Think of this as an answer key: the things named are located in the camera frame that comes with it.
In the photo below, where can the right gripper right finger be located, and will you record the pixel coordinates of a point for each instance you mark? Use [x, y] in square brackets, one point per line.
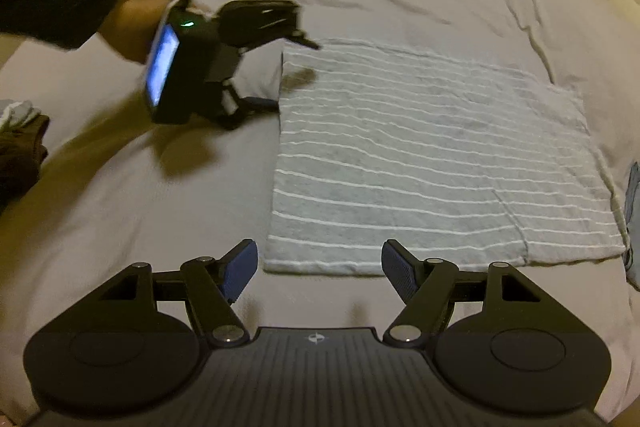
[429, 290]

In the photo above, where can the blue folded garment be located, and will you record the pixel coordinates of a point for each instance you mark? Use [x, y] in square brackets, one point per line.
[632, 217]

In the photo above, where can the grey striped t-shirt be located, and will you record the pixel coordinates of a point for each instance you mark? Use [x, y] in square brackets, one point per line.
[466, 161]

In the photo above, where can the person's left hand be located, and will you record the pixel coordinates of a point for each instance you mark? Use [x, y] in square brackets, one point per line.
[130, 27]

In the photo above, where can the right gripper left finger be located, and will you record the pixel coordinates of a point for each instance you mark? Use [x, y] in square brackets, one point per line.
[208, 287]

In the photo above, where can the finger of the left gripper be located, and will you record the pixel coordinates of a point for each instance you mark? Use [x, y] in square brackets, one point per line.
[252, 104]
[299, 37]

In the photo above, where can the dark brown garment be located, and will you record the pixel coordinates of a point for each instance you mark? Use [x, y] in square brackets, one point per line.
[22, 154]

